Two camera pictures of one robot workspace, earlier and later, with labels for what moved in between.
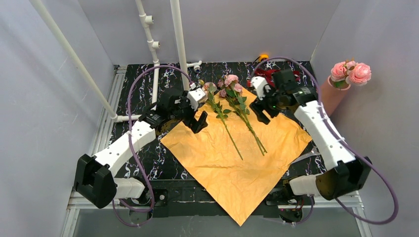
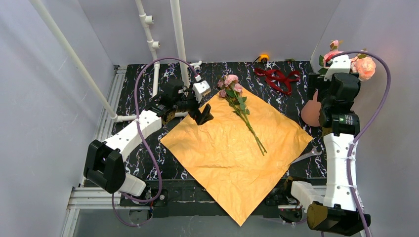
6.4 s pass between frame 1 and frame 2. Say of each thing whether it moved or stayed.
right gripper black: moved
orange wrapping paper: stayed
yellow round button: stayed
